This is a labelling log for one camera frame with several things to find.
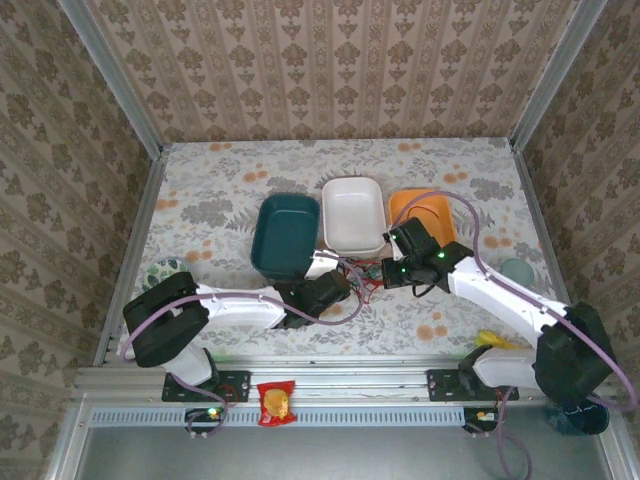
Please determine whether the orange plastic bin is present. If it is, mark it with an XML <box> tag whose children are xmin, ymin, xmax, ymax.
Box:
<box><xmin>388</xmin><ymin>188</ymin><xmax>457</xmax><ymax>249</ymax></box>

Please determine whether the pale teal bowl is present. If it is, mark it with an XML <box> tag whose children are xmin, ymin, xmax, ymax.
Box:
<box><xmin>500</xmin><ymin>258</ymin><xmax>535</xmax><ymax>286</ymax></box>

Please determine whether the black controller board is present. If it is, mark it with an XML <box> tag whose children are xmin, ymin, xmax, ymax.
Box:
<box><xmin>463</xmin><ymin>407</ymin><xmax>501</xmax><ymax>434</ymax></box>
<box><xmin>184</xmin><ymin>407</ymin><xmax>226</xmax><ymax>434</ymax></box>

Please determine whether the red snack packet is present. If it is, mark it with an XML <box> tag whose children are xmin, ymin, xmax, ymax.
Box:
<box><xmin>256</xmin><ymin>379</ymin><xmax>297</xmax><ymax>427</ymax></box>

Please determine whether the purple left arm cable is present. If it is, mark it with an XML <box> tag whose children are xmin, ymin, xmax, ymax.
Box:
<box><xmin>119</xmin><ymin>259</ymin><xmax>369</xmax><ymax>441</ymax></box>

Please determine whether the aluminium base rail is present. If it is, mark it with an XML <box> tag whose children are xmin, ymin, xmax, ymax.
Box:
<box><xmin>74</xmin><ymin>354</ymin><xmax>616</xmax><ymax>401</ymax></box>

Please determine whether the red cable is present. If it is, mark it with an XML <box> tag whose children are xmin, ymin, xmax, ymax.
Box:
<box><xmin>344</xmin><ymin>257</ymin><xmax>386</xmax><ymax>305</ymax></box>

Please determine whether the white slotted cable tray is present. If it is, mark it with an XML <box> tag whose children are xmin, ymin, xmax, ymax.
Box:
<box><xmin>89</xmin><ymin>405</ymin><xmax>469</xmax><ymax>429</ymax></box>

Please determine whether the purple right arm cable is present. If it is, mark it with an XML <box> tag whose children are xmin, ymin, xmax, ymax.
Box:
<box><xmin>392</xmin><ymin>189</ymin><xmax>640</xmax><ymax>480</ymax></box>

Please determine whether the dark blue mug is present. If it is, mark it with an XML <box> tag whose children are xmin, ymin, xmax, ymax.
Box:
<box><xmin>545</xmin><ymin>397</ymin><xmax>611</xmax><ymax>436</ymax></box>

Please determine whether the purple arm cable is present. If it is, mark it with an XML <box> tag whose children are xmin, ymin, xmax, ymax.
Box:
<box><xmin>392</xmin><ymin>189</ymin><xmax>640</xmax><ymax>480</ymax></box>
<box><xmin>119</xmin><ymin>259</ymin><xmax>369</xmax><ymax>441</ymax></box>

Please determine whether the aluminium frame post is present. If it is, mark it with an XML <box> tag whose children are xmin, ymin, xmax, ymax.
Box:
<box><xmin>509</xmin><ymin>0</ymin><xmax>609</xmax><ymax>151</ymax></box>

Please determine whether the thick black cable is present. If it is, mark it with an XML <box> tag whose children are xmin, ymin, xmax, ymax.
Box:
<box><xmin>342</xmin><ymin>258</ymin><xmax>381</xmax><ymax>290</ymax></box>

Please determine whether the leaf-patterned cup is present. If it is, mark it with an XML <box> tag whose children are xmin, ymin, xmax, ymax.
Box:
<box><xmin>141</xmin><ymin>257</ymin><xmax>191</xmax><ymax>294</ymax></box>

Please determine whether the white plastic bin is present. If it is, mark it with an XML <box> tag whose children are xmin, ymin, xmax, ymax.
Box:
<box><xmin>321</xmin><ymin>176</ymin><xmax>387</xmax><ymax>259</ymax></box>

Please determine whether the yellow banana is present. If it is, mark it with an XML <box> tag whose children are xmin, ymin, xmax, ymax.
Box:
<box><xmin>474</xmin><ymin>329</ymin><xmax>521</xmax><ymax>351</ymax></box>

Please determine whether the aluminium table side rail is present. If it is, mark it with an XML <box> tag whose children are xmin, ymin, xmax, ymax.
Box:
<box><xmin>94</xmin><ymin>149</ymin><xmax>169</xmax><ymax>366</ymax></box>
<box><xmin>509</xmin><ymin>139</ymin><xmax>591</xmax><ymax>361</ymax></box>

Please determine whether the dark green plastic bin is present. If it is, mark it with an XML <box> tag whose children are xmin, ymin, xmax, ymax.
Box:
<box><xmin>249</xmin><ymin>193</ymin><xmax>321</xmax><ymax>281</ymax></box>

